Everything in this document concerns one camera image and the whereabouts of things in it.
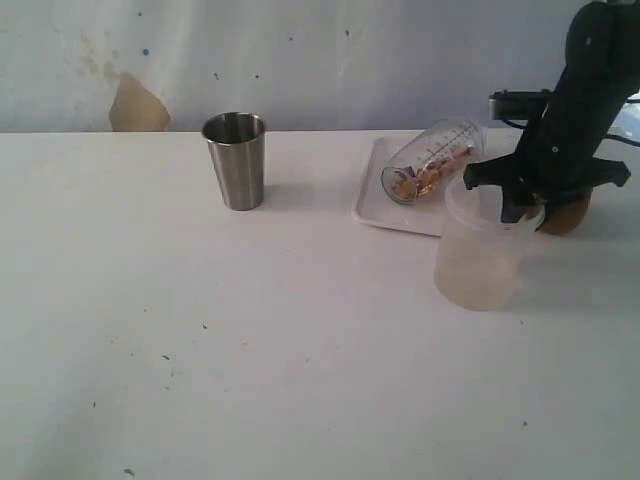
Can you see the clear graduated shaker cup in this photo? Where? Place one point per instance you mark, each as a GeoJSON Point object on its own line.
{"type": "Point", "coordinates": [432, 158]}

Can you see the stainless steel cup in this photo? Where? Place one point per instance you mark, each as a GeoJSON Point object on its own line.
{"type": "Point", "coordinates": [236, 143]}

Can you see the translucent plastic container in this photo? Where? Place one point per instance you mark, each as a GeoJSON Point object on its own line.
{"type": "Point", "coordinates": [478, 255]}

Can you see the white rectangular tray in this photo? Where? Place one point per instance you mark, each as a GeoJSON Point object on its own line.
{"type": "Point", "coordinates": [372, 206]}

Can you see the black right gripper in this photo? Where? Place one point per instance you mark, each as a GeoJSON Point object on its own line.
{"type": "Point", "coordinates": [555, 156]}

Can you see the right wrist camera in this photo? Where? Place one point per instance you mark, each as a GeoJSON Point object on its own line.
{"type": "Point", "coordinates": [517, 105]}

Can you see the brown wooden cup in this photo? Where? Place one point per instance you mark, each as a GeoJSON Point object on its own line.
{"type": "Point", "coordinates": [565, 215]}

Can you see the fruit pieces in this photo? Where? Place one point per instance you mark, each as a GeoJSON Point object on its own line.
{"type": "Point", "coordinates": [406, 184]}

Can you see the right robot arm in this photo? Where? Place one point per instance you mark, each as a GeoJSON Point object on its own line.
{"type": "Point", "coordinates": [601, 43]}

